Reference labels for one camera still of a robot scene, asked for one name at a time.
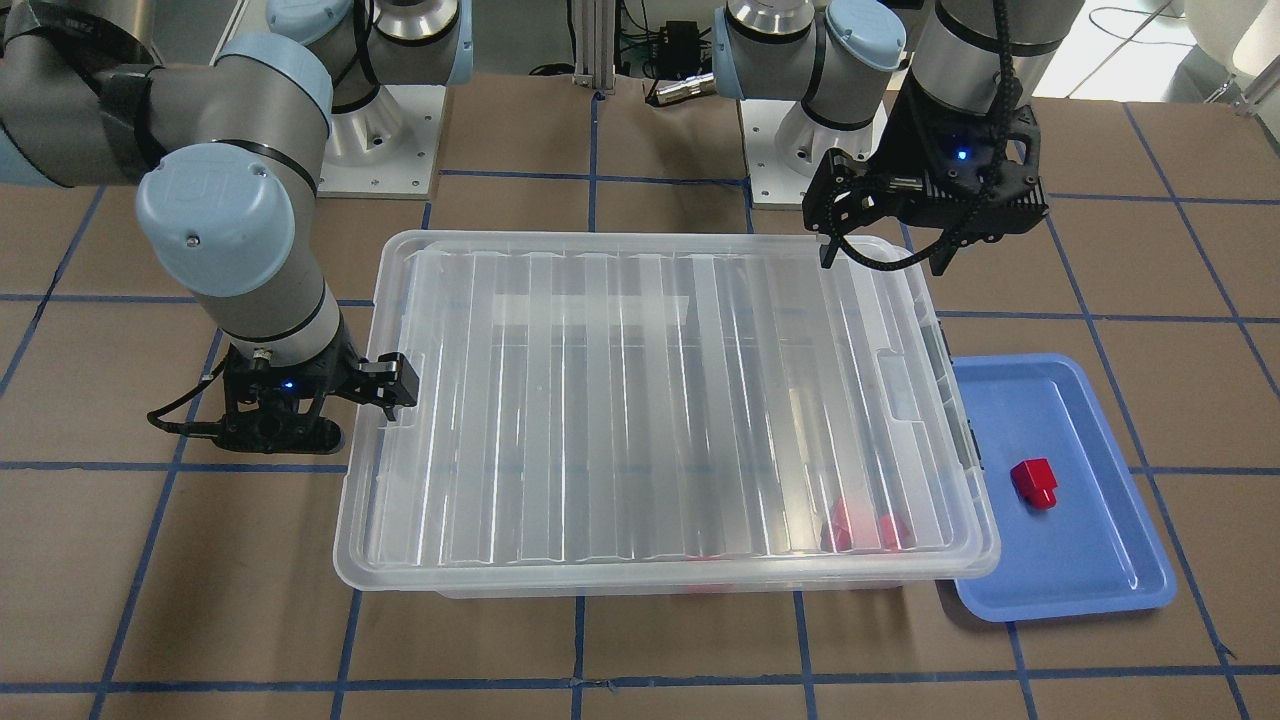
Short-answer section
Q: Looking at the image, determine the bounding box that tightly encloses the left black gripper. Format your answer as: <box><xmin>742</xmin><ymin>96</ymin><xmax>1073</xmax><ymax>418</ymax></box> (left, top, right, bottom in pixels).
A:
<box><xmin>803</xmin><ymin>85</ymin><xmax>1050</xmax><ymax>277</ymax></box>

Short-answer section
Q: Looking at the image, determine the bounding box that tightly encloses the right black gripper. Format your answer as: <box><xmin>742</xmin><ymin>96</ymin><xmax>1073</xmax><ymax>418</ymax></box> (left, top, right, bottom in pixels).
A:
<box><xmin>215</xmin><ymin>345</ymin><xmax>420</xmax><ymax>455</ymax></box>

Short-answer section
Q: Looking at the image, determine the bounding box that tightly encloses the clear plastic box lid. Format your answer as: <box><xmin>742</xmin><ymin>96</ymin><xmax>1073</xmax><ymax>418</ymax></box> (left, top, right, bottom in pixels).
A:
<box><xmin>333</xmin><ymin>231</ymin><xmax>1001</xmax><ymax>593</ymax></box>

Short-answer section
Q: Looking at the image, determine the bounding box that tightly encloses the red block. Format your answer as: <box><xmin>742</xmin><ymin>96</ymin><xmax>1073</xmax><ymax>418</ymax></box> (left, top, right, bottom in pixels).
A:
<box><xmin>874</xmin><ymin>512</ymin><xmax>915</xmax><ymax>553</ymax></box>
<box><xmin>820</xmin><ymin>496</ymin><xmax>879</xmax><ymax>553</ymax></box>
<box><xmin>1010</xmin><ymin>457</ymin><xmax>1059</xmax><ymax>512</ymax></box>

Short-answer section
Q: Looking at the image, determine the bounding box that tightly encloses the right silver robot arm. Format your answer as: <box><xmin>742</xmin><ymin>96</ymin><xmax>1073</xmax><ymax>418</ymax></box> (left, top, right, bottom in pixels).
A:
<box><xmin>1</xmin><ymin>1</ymin><xmax>474</xmax><ymax>454</ymax></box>

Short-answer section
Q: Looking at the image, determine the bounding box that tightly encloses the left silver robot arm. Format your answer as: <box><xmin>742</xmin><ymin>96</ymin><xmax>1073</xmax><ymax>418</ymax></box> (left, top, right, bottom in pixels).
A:
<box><xmin>710</xmin><ymin>1</ymin><xmax>1082</xmax><ymax>275</ymax></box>

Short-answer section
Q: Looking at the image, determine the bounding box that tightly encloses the clear plastic storage box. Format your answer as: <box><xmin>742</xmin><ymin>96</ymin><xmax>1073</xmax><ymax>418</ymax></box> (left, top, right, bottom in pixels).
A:
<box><xmin>335</xmin><ymin>232</ymin><xmax>1001</xmax><ymax>601</ymax></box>

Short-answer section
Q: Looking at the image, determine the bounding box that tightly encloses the blue plastic tray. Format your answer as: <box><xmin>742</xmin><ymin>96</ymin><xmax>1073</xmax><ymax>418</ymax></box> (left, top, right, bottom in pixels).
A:
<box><xmin>954</xmin><ymin>354</ymin><xmax>1178</xmax><ymax>623</ymax></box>

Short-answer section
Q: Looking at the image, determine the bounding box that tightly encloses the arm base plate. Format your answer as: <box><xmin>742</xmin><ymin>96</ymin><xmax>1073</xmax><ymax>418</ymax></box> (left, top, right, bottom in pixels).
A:
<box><xmin>739</xmin><ymin>100</ymin><xmax>888</xmax><ymax>210</ymax></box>
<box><xmin>317</xmin><ymin>85</ymin><xmax>447</xmax><ymax>200</ymax></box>

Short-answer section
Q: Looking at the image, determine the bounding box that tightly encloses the aluminium frame post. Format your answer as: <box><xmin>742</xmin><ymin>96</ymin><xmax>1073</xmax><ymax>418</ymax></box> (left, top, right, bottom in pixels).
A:
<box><xmin>568</xmin><ymin>1</ymin><xmax>620</xmax><ymax>96</ymax></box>

